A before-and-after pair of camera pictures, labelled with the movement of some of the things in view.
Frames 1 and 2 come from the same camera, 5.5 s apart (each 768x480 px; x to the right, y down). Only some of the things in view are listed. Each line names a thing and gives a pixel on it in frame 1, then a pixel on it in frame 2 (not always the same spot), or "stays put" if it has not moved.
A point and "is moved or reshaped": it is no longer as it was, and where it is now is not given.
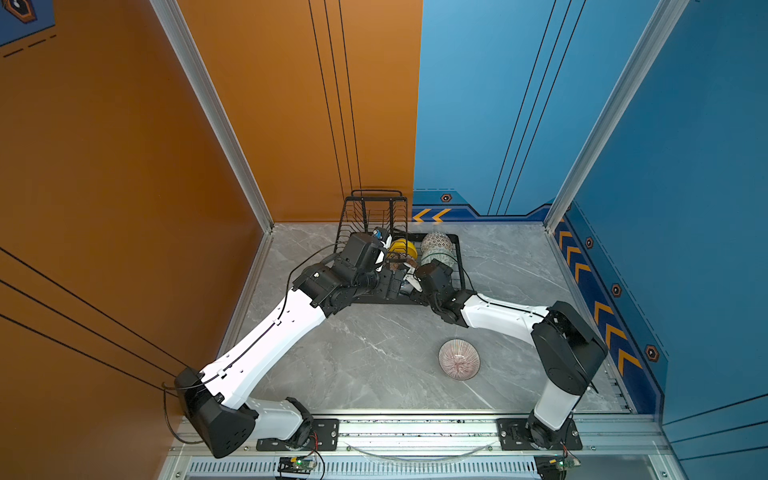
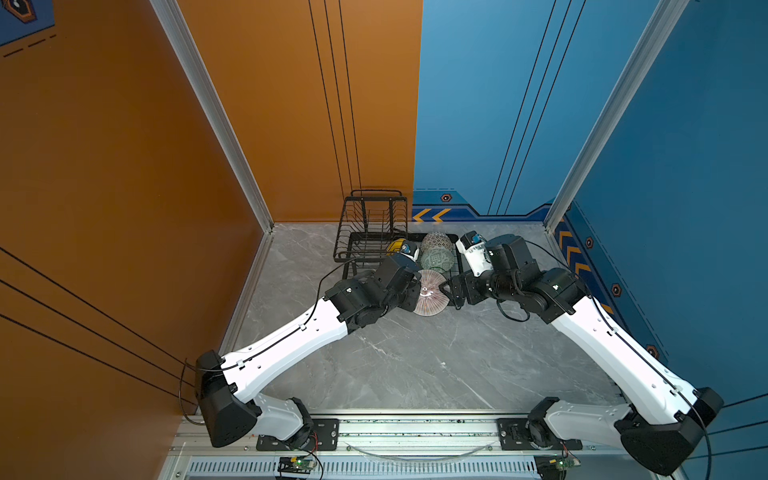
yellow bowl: x=404 y=246 stays put
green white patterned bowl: x=443 y=254 stays put
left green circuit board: x=295 y=465 stays put
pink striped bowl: x=459 y=359 is moved or reshaped
